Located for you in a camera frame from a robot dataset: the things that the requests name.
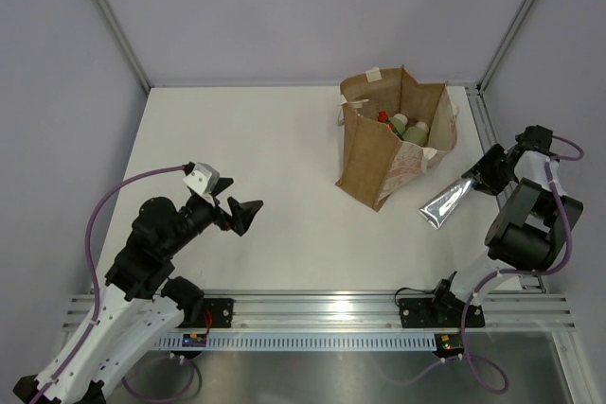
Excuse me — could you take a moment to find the right side aluminium rail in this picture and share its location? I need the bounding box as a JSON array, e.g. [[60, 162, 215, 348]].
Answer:
[[464, 85, 498, 152]]

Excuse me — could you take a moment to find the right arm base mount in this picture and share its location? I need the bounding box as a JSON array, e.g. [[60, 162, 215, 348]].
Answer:
[[396, 296, 464, 328]]

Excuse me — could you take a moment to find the green bottle white cap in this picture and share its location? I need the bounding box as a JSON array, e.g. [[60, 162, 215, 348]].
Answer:
[[388, 113, 408, 137], [402, 121, 430, 147]]

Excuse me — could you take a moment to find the left aluminium frame post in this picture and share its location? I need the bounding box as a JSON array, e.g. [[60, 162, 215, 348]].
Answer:
[[90, 0, 152, 95]]

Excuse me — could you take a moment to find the silver tube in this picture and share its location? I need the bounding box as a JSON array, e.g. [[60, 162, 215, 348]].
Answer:
[[419, 177, 475, 229]]

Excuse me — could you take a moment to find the green dish soap bottle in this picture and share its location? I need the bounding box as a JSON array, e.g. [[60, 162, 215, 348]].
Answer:
[[377, 111, 397, 132]]

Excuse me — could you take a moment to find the brown canvas bag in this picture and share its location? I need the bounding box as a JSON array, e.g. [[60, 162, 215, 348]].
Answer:
[[336, 67, 458, 211]]

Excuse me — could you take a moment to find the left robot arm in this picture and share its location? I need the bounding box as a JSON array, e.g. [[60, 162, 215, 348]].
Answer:
[[13, 178, 263, 403]]

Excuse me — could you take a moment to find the white slotted cable duct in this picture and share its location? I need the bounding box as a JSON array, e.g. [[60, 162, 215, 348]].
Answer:
[[151, 332, 437, 352]]

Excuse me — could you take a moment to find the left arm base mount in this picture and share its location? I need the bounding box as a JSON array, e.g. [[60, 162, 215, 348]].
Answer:
[[179, 297, 234, 329]]

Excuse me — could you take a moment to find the right aluminium frame post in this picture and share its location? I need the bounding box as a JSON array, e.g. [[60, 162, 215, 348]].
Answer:
[[476, 0, 539, 95]]

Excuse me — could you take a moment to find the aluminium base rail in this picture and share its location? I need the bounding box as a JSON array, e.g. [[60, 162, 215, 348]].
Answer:
[[61, 290, 577, 335]]

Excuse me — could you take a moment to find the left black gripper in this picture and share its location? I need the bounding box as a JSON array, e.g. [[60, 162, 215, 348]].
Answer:
[[162, 178, 262, 257]]

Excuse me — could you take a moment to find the aluminium frame post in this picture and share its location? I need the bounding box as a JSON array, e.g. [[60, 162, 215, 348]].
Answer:
[[90, 0, 152, 95], [476, 0, 539, 95]]

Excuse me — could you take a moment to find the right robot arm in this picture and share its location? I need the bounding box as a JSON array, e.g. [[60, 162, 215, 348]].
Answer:
[[419, 125, 583, 325]]

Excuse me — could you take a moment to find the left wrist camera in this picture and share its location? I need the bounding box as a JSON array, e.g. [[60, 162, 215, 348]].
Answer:
[[183, 163, 221, 198]]

